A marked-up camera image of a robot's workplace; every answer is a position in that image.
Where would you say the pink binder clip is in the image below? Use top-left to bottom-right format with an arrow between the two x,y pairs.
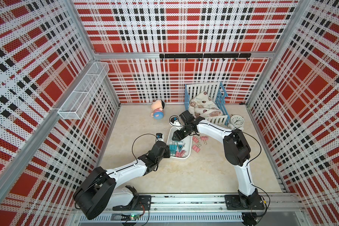
192,135 -> 200,144
192,143 -> 202,153
175,150 -> 186,158
200,136 -> 209,145

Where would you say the white plastic storage box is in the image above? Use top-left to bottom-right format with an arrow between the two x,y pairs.
166,127 -> 192,160

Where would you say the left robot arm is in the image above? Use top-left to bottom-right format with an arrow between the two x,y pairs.
73,141 -> 170,220

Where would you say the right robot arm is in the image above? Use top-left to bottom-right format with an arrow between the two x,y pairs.
172,110 -> 259,208

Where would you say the patterned baby blanket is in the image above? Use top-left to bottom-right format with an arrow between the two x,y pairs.
188,91 -> 223,118

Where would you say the blue white toy crib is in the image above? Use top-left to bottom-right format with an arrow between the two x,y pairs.
185,82 -> 230,126

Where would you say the white alarm clock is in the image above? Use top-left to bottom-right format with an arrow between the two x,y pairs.
228,115 -> 244,130

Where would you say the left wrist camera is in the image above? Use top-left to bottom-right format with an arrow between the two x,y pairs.
156,133 -> 163,142

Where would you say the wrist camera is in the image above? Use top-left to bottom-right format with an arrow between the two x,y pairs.
169,115 -> 182,127
156,133 -> 163,142

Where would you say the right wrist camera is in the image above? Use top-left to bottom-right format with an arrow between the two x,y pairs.
169,115 -> 182,127

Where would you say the black hook rail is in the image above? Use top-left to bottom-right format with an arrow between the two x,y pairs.
159,53 -> 252,60

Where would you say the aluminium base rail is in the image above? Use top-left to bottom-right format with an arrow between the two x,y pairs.
69,193 -> 312,226

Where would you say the white wire mesh shelf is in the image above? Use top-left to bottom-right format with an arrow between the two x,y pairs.
58,62 -> 109,120

